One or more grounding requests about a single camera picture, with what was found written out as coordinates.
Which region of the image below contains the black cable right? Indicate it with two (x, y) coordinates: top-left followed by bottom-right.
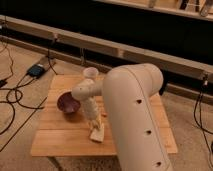
(193, 87), (213, 164)

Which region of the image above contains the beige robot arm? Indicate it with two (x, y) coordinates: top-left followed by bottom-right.
(71, 63), (173, 171)

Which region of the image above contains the black floor cable left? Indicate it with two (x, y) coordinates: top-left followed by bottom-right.
(0, 39), (51, 153)

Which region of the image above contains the black power adapter box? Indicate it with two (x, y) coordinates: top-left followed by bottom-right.
(27, 64), (45, 79)

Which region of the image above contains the dark purple bowl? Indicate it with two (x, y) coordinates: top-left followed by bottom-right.
(57, 92), (81, 114)

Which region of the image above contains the wooden table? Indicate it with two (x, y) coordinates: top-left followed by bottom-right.
(30, 74), (179, 158)

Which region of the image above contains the translucent plastic cup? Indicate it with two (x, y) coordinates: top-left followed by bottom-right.
(83, 67), (99, 80)

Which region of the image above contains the long wooden rail frame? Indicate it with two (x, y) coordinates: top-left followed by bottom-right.
(0, 14), (213, 84)

